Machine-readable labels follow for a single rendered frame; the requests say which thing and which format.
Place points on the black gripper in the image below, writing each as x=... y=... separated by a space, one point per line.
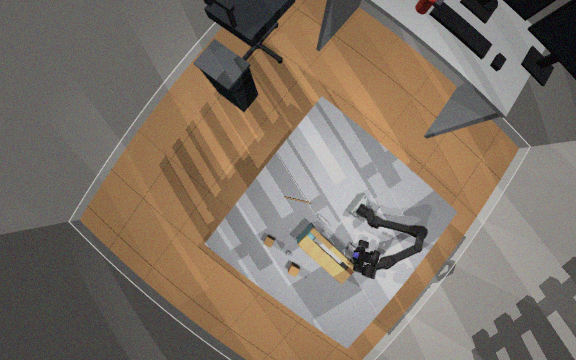
x=358 y=263

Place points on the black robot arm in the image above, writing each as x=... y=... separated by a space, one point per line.
x=419 y=232

